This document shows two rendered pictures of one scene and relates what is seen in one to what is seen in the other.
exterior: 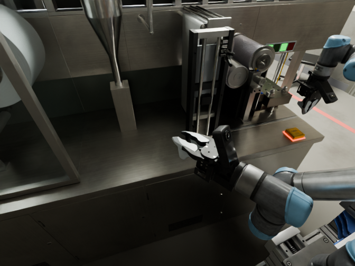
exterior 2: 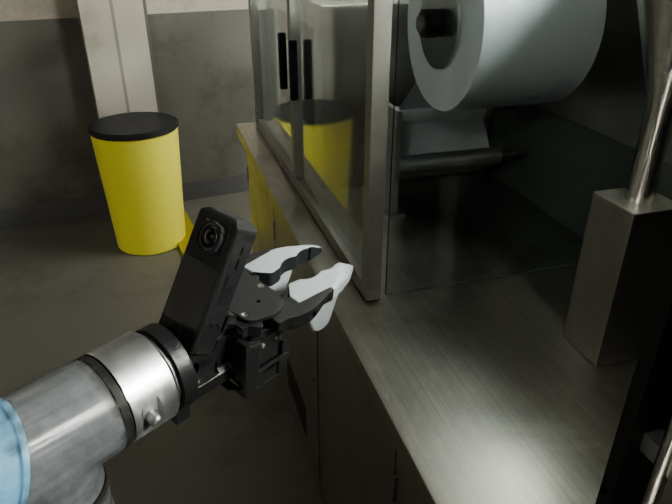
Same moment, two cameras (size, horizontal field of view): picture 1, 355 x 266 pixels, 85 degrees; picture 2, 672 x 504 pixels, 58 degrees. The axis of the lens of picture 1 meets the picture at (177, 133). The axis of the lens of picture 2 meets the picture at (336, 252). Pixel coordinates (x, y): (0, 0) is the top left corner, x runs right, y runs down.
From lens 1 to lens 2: 70 cm
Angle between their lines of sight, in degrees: 72
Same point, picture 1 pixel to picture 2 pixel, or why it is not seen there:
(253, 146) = not seen: outside the picture
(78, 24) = not seen: outside the picture
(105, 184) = (361, 338)
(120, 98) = (601, 232)
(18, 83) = (370, 38)
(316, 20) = not seen: outside the picture
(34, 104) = (370, 86)
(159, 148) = (527, 433)
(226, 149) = (185, 264)
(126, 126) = (578, 331)
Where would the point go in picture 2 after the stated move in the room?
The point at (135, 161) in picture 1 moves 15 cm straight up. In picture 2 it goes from (448, 380) to (457, 299)
